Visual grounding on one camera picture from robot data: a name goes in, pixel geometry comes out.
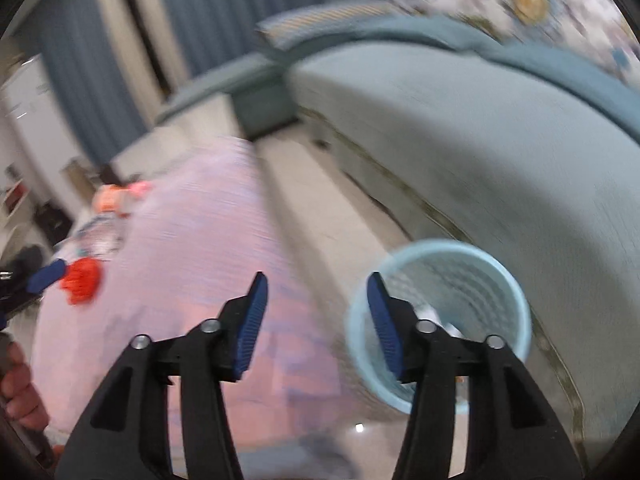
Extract red bag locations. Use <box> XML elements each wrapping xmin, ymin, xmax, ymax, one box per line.
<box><xmin>60</xmin><ymin>257</ymin><xmax>103</xmax><ymax>306</ymax></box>

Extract orange paper cup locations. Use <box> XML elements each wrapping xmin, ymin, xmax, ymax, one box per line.
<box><xmin>92</xmin><ymin>184</ymin><xmax>134</xmax><ymax>217</ymax></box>

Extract light blue mesh trash bin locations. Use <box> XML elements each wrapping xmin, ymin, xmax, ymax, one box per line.
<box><xmin>345</xmin><ymin>238</ymin><xmax>532</xmax><ymax>414</ymax></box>

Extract person's left hand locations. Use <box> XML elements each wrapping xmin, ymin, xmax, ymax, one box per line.
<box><xmin>1</xmin><ymin>342</ymin><xmax>50</xmax><ymax>431</ymax></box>

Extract pink clay bag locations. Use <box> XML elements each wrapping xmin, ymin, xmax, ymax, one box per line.
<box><xmin>127</xmin><ymin>181</ymin><xmax>153</xmax><ymax>200</ymax></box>

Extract white refrigerator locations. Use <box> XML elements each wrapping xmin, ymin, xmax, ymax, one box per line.
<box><xmin>1</xmin><ymin>55</ymin><xmax>85</xmax><ymax>219</ymax></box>

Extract pink striped rug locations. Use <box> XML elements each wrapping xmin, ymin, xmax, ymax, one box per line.
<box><xmin>32</xmin><ymin>136</ymin><xmax>352</xmax><ymax>448</ymax></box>

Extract white coffee table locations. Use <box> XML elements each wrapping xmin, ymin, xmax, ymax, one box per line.
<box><xmin>112</xmin><ymin>93</ymin><xmax>244</xmax><ymax>180</ymax></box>

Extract teal fabric sofa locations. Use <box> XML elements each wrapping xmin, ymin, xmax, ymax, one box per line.
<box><xmin>160</xmin><ymin>15</ymin><xmax>639</xmax><ymax>469</ymax></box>

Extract blue curtains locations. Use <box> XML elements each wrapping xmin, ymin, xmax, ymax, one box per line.
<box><xmin>2</xmin><ymin>0</ymin><xmax>323</xmax><ymax>162</ymax></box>

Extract striped sofa armrest cover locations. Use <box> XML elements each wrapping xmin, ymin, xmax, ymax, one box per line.
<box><xmin>256</xmin><ymin>0</ymin><xmax>400</xmax><ymax>51</ymax></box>

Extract floral blanket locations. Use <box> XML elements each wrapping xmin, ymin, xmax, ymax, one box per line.
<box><xmin>392</xmin><ymin>0</ymin><xmax>639</xmax><ymax>89</ymax></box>

